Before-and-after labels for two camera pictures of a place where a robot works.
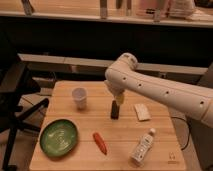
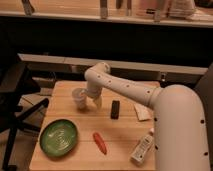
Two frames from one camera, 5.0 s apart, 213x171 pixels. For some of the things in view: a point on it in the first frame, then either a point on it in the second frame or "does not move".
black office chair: x=16 y=79 does not move
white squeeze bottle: x=143 y=148 does not move
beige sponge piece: x=142 y=112 does not move
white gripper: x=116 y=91 -> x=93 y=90
